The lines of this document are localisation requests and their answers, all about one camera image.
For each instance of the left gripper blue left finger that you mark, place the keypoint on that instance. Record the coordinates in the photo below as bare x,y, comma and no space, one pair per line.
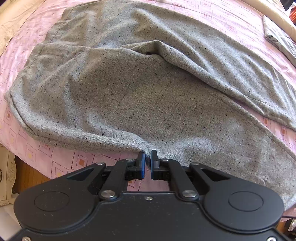
116,177

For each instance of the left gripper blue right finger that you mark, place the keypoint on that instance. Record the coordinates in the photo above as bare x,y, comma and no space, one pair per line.
171,171

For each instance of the grey speckled pants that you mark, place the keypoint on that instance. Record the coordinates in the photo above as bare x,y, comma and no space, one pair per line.
127,76

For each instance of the pink patterned bed sheet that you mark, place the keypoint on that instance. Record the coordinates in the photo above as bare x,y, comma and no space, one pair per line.
39,161

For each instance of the cream nightstand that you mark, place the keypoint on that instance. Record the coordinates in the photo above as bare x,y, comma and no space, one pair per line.
8,176

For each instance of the folded grey pants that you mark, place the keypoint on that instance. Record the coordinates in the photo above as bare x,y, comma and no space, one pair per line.
279,38

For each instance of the beige duvet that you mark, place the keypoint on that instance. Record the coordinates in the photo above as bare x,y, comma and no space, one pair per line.
275,11

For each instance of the beige pillow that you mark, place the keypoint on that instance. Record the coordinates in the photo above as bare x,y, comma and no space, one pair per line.
13,16

